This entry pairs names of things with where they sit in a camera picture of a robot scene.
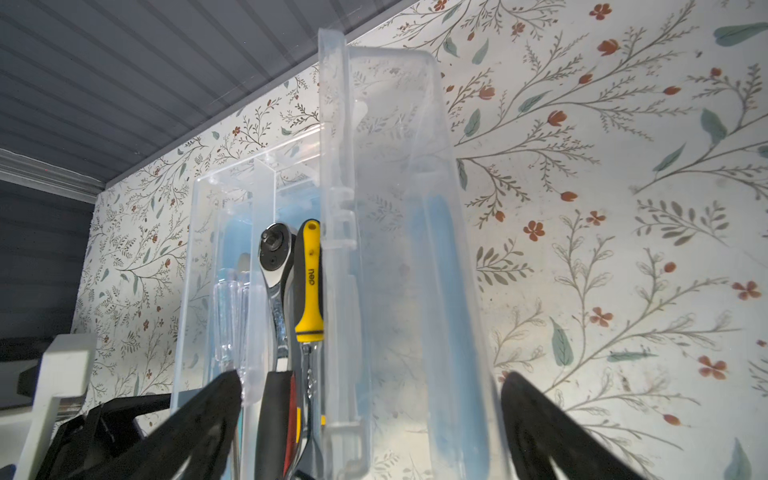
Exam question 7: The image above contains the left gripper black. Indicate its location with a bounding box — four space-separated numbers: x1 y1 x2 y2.
36 394 171 479

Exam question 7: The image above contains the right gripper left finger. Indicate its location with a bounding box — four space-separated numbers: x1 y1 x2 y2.
77 370 242 479

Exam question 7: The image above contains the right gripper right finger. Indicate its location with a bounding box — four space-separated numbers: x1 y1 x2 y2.
500 372 640 479

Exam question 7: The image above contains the blue plastic tool box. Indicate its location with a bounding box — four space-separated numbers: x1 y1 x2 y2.
318 30 512 479

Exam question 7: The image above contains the clear handled screwdriver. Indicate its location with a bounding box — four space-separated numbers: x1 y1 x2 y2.
212 253 251 378

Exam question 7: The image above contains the yellow black utility knife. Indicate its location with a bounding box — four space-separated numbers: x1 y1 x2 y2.
288 219 324 479

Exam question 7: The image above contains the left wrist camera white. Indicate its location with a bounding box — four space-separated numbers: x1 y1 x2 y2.
1 334 97 479

